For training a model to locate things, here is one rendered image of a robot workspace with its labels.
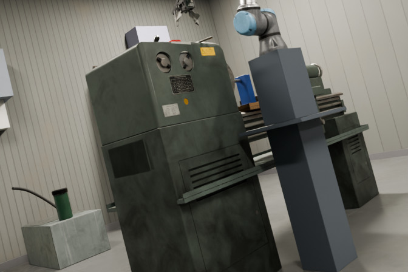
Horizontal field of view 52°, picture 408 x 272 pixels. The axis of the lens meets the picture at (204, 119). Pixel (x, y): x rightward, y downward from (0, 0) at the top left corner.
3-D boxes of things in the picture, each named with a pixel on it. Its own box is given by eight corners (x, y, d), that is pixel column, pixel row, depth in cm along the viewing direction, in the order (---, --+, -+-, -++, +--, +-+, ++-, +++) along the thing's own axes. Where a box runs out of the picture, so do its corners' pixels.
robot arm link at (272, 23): (285, 31, 217) (278, 6, 218) (270, 31, 207) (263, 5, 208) (266, 39, 225) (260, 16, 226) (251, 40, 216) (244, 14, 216)
